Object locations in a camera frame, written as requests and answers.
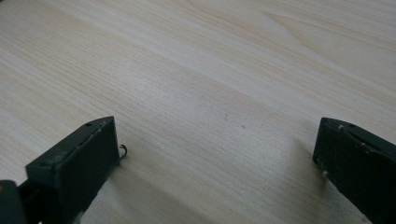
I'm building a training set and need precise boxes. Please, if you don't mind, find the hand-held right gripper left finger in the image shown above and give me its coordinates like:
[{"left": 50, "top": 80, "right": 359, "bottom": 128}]
[{"left": 18, "top": 116, "right": 128, "bottom": 224}]

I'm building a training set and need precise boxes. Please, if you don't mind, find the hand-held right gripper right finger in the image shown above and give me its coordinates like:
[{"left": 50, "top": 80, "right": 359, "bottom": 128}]
[{"left": 312, "top": 117, "right": 396, "bottom": 224}]

